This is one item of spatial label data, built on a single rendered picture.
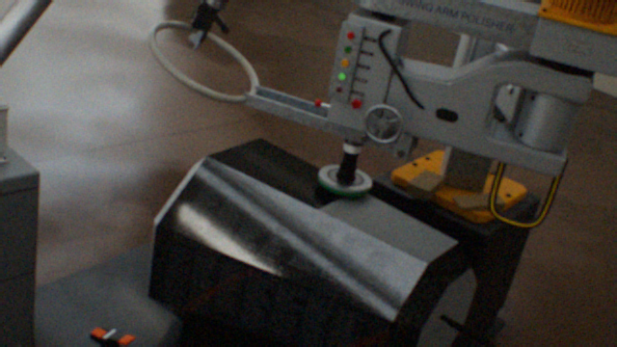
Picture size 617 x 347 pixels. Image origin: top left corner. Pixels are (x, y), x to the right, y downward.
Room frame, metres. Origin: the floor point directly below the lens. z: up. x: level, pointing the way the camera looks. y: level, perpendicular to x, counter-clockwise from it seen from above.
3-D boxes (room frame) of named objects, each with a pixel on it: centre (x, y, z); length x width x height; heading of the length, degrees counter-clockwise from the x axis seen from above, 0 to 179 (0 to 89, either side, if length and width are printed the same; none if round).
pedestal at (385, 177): (3.31, -0.69, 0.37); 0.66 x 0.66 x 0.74; 57
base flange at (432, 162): (3.31, -0.69, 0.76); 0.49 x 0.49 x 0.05; 57
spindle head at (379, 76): (2.80, -0.22, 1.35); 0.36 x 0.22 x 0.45; 76
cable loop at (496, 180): (2.67, -0.79, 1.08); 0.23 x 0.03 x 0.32; 76
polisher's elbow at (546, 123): (2.67, -0.78, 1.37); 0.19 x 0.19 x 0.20
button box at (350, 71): (2.73, -0.05, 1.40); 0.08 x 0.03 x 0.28; 76
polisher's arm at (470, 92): (2.72, -0.52, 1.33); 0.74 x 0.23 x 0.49; 76
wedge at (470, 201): (3.08, -0.74, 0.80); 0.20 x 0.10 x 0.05; 108
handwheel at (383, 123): (2.68, -0.23, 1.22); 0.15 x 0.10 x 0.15; 76
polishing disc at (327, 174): (2.82, -0.14, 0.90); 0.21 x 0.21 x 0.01
